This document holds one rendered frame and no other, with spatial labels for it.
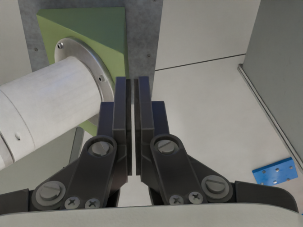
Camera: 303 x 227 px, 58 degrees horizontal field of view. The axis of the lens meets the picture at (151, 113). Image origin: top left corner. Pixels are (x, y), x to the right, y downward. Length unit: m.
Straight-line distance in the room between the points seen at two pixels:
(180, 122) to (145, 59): 1.42
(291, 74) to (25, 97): 1.13
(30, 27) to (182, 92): 1.37
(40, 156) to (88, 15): 1.46
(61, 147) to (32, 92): 1.52
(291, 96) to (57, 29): 1.05
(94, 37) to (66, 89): 0.10
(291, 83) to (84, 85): 1.03
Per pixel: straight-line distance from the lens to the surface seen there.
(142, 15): 0.63
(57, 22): 0.57
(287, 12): 1.43
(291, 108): 1.35
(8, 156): 0.46
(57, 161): 1.89
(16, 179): 1.87
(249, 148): 2.45
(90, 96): 0.49
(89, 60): 0.49
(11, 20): 1.75
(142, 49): 0.66
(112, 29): 0.51
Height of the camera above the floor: 1.53
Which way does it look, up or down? 51 degrees down
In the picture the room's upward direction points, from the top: 174 degrees clockwise
